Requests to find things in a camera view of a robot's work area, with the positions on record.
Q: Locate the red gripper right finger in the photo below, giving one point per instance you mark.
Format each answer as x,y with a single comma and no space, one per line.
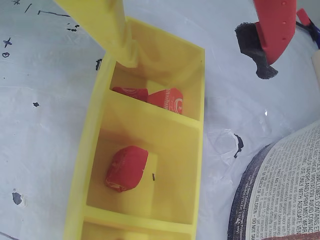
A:
275,25

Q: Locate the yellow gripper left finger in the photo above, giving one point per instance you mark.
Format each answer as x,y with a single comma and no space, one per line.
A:
100,22

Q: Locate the red Starburst candy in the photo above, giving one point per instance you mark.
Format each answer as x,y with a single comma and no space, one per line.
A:
130,92
126,168

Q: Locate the orange Starburst candy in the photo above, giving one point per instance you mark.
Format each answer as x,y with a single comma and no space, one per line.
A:
166,101

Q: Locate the yellow three-compartment box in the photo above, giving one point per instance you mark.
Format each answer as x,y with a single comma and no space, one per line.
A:
172,150

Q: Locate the small red plastic piece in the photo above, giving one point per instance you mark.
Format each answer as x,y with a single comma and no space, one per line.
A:
303,15

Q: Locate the wooden tool with dark grip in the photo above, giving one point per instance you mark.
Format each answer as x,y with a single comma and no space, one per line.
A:
317,62

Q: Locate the white plastic table cover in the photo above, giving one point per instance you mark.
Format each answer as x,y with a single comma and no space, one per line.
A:
37,150

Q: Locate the spray can with text label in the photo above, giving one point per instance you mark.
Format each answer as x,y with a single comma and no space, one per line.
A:
275,187

